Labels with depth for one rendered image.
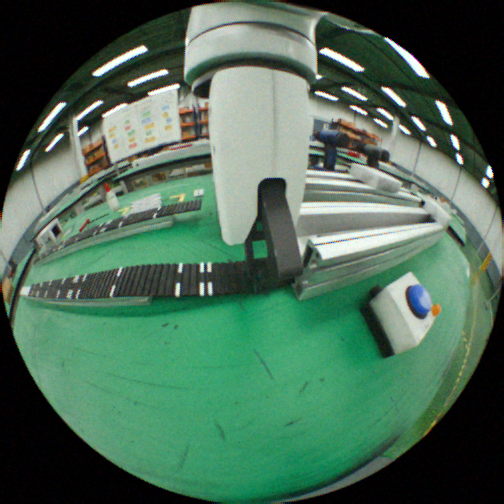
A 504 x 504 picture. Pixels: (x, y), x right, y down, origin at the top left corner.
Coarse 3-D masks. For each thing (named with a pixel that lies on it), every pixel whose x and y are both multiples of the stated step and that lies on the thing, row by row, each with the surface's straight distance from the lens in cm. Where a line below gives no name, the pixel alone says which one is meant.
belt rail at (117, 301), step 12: (24, 288) 99; (36, 300) 72; (48, 300) 53; (60, 300) 45; (72, 300) 36; (84, 300) 32; (96, 300) 29; (108, 300) 26; (120, 300) 26; (132, 300) 24; (144, 300) 22
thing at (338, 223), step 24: (312, 216) 20; (336, 216) 23; (360, 216) 27; (384, 216) 34; (408, 216) 46; (312, 240) 14; (336, 240) 16; (360, 240) 18; (384, 240) 21; (408, 240) 29; (432, 240) 61; (312, 264) 15; (336, 264) 17; (360, 264) 20; (384, 264) 28; (312, 288) 18; (336, 288) 22
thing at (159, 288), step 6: (162, 264) 22; (168, 264) 22; (162, 270) 22; (168, 270) 21; (156, 276) 21; (162, 276) 21; (168, 276) 21; (156, 282) 20; (162, 282) 20; (156, 288) 20; (162, 288) 19; (156, 294) 19; (162, 294) 19
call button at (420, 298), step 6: (414, 288) 21; (420, 288) 22; (414, 294) 21; (420, 294) 21; (426, 294) 23; (414, 300) 20; (420, 300) 21; (426, 300) 22; (414, 306) 21; (420, 306) 20; (426, 306) 21; (420, 312) 21; (426, 312) 21
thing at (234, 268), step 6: (228, 264) 21; (234, 264) 21; (240, 264) 21; (228, 270) 20; (234, 270) 20; (240, 270) 20; (234, 276) 19; (240, 276) 19; (234, 282) 19; (240, 282) 19; (234, 288) 18; (240, 288) 18
